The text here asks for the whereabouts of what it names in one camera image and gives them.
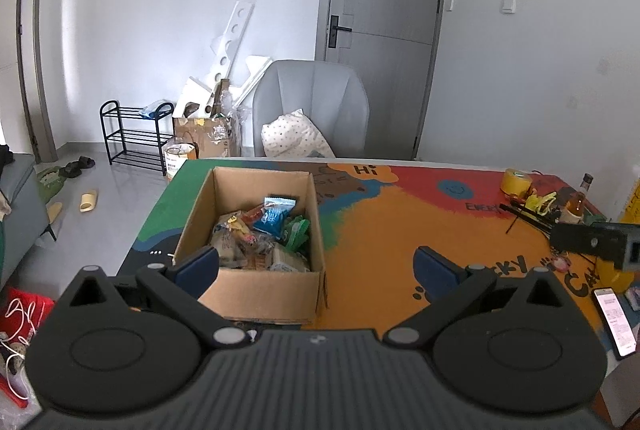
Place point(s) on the open white door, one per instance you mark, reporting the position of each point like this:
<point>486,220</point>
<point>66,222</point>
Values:
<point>10,60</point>

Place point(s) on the grey sofa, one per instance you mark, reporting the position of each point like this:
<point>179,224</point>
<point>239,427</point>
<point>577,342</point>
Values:
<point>20,210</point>

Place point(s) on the pile of clothes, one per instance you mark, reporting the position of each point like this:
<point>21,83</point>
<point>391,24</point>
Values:
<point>4,155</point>

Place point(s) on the black shoe rack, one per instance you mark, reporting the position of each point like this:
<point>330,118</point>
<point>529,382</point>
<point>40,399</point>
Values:
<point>132,139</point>

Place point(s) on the blue and white bag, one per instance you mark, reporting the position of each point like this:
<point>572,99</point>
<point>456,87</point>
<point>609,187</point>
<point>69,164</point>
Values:
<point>155,110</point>

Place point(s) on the yellow-green plastic bag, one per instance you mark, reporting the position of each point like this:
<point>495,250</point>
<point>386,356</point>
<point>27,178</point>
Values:
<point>540,202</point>

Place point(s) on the white light switch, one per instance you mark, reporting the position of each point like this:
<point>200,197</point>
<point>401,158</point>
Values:
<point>509,4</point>

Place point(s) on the yellow slipper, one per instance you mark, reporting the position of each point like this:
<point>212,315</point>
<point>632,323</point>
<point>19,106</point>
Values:
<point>90,201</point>
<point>54,211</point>

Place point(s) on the white foam slab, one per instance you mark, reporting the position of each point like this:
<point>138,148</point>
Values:
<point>255,70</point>

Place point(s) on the yellow box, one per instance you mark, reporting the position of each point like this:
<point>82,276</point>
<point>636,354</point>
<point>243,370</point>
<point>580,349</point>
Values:
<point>615,280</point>

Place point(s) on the blue snack packet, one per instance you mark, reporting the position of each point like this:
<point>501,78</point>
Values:
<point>272,217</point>

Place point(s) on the clear biscuit pack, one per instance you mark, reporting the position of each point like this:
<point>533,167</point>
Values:
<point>256,262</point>

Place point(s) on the brown paper bag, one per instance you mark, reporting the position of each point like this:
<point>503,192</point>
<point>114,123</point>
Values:
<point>200,135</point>

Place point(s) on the brown cardboard box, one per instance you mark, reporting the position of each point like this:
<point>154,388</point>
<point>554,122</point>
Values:
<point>260,295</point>

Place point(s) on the clear packet of brown snacks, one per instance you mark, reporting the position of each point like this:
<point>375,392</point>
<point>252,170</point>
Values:
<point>227,237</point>

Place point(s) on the grey padded chair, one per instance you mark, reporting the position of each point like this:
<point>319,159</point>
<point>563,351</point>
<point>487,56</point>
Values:
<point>310,90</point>

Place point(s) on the grey door frame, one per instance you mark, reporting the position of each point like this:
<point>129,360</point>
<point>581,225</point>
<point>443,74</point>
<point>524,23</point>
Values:
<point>40,60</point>

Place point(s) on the white foam block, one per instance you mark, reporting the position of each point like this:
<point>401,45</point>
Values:
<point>192,95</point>

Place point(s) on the white foam board with holes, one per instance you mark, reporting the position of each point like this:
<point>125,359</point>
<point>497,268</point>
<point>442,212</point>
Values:
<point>235,28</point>

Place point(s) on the yellow tape roll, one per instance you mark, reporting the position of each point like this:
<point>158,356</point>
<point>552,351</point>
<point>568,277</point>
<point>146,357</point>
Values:
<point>517,184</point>

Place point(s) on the small green snack packet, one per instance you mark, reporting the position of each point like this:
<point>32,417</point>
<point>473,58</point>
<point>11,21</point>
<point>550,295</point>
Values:
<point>295,230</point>

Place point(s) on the glass bottle with amber liquid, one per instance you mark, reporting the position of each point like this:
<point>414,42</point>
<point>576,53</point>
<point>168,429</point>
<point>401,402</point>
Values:
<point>577,205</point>

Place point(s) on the dark slipper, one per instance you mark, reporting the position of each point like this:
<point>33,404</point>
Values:
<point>70,170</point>
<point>86,162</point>

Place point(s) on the colourful printed table mat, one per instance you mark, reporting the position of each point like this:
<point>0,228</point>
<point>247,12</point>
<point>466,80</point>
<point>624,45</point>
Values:
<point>375,235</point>

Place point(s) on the smartphone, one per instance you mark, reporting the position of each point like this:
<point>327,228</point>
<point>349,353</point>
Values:
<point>615,320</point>

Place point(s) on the white dotted pillow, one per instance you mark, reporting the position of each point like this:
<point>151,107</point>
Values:
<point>292,135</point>

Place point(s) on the orange snack packet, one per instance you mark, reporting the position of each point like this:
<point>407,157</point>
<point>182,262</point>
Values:
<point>253,212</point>

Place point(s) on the green floor mat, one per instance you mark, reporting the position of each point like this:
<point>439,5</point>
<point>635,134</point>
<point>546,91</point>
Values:
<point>50,182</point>

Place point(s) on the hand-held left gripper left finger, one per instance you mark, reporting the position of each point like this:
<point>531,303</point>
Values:
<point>197,269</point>

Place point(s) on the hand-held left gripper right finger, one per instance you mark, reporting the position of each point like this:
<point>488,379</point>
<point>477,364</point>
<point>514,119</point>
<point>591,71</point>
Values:
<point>432,270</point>

